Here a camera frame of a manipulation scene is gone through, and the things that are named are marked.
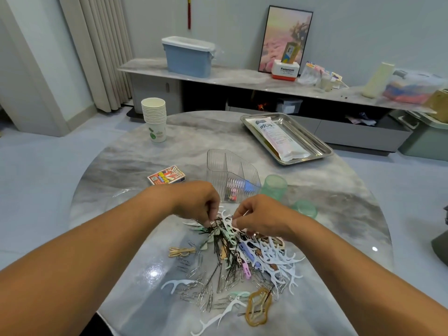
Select person's right hand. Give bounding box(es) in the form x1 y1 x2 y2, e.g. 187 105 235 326
231 194 301 240

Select person's left hand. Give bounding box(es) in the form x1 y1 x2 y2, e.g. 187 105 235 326
161 180 221 227

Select translucent green plastic cup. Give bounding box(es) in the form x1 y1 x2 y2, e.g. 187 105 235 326
260 174 288 202

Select colourful matchbox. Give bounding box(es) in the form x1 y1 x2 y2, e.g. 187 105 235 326
147 165 186 186

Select clear ribbed organizer box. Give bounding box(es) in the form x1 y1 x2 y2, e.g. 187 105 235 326
206 149 262 203

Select pile of floss picks and clips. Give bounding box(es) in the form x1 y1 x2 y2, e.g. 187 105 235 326
161 180 305 336

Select clear round plastic bowl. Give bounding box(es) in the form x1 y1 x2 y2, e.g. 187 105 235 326
108 187 144 202

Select clear printed plastic bag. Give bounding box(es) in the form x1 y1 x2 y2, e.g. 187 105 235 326
253 117 310 162

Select group of white paper cups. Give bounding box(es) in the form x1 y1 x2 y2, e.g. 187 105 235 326
140 98 168 143

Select metal tray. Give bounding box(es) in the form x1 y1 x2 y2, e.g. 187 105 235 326
240 112 334 167

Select person's left forearm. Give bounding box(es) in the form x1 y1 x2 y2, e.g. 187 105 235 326
0 189 176 336

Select person's right forearm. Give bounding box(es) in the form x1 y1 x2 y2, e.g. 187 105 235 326
287 213 448 336

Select pale green plastic lid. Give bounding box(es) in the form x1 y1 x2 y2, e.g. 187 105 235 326
293 199 319 219

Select white box in cabinet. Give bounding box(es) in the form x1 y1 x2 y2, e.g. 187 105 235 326
275 98 303 115

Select grey cabinet with marble top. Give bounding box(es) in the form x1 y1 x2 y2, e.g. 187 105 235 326
117 57 435 154

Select loose papers in cabinet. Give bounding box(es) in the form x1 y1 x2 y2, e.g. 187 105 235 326
346 114 379 126

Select blue storage box white lid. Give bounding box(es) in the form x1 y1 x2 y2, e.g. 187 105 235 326
161 36 217 78

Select white and red small box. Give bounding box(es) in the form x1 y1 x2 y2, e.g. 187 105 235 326
271 59 301 81

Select clear bag of snacks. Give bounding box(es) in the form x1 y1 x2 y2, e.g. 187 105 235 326
297 63 323 86

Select small colourful box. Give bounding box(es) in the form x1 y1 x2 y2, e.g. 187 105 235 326
281 42 300 63

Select cream paper roll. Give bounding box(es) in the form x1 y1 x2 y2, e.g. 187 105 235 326
362 62 396 99

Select beige curtain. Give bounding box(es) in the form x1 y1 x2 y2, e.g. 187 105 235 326
57 0 135 112

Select trash bin with black bag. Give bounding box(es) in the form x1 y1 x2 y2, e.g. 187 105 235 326
432 206 448 266

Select grey green storage bin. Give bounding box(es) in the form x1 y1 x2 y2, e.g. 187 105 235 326
395 110 448 161

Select framed pink picture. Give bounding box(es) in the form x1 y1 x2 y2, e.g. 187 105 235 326
258 5 314 74

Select clear storage box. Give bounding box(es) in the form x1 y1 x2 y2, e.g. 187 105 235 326
384 69 448 105

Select cardboard box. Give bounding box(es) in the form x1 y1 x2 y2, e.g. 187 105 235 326
426 89 448 123

